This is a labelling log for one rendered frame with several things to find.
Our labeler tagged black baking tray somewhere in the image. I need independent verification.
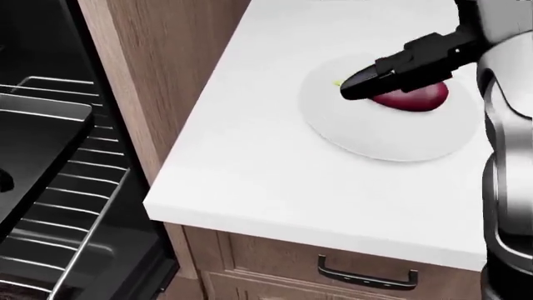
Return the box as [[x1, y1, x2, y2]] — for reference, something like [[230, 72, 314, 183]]
[[0, 92, 95, 242]]

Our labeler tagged wooden cabinet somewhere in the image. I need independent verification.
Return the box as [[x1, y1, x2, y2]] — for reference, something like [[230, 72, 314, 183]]
[[77, 0, 489, 300]]

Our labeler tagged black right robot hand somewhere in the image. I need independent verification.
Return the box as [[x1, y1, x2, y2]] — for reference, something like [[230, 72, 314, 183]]
[[339, 22, 491, 102]]

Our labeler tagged black drawer handle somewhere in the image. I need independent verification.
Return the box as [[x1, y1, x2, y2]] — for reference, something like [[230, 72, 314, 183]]
[[317, 254, 420, 288]]

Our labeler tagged white round plate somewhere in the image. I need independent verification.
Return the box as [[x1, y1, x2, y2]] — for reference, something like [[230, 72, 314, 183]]
[[298, 52, 480, 163]]

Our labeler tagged black oven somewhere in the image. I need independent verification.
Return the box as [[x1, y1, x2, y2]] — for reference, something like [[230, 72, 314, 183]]
[[0, 0, 181, 300]]

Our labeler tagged metal wire oven rack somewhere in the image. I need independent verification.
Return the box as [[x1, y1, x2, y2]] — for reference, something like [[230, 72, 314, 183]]
[[0, 75, 132, 300]]

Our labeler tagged wooden drawer front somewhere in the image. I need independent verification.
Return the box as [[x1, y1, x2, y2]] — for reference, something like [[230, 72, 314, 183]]
[[216, 230, 489, 300]]

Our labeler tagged red eggplant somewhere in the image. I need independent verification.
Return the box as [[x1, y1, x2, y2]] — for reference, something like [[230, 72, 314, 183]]
[[372, 81, 451, 113]]

